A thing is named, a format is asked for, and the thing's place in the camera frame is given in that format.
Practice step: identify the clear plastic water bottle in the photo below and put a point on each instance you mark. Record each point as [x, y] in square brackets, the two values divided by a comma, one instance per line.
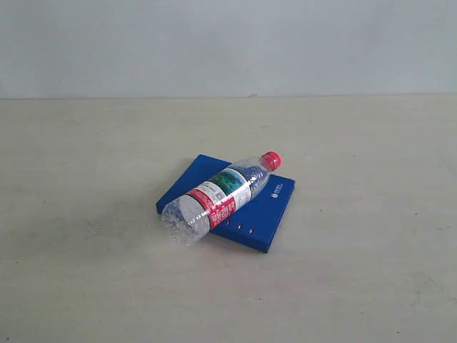
[194, 214]

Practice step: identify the blue ring binder notebook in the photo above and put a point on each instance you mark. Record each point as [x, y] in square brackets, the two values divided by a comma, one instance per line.
[255, 224]

